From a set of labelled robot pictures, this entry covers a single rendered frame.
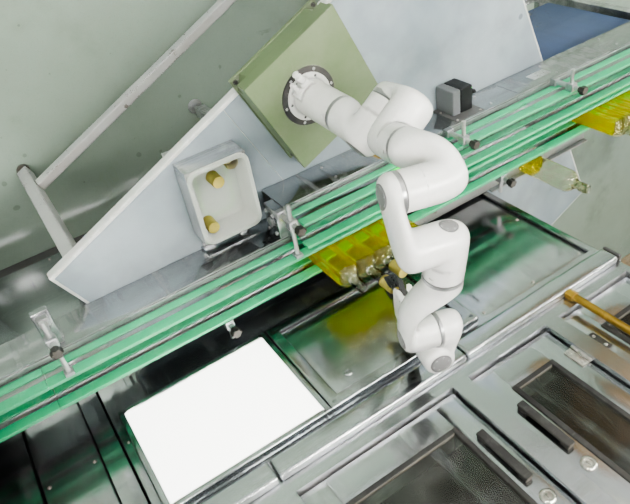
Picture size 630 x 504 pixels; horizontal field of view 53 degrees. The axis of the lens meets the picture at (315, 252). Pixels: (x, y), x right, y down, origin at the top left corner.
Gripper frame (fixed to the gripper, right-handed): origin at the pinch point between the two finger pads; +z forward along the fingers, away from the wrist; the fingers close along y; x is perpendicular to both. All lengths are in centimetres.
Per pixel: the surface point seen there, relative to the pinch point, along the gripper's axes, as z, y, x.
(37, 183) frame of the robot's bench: 78, 16, 88
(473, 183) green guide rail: 38, -3, -43
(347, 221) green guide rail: 24.3, 6.3, 3.2
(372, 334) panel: -1.7, -12.6, 7.4
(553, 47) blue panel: 82, 14, -98
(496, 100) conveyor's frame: 51, 16, -58
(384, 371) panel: -15.5, -11.9, 9.4
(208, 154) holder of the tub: 32, 33, 35
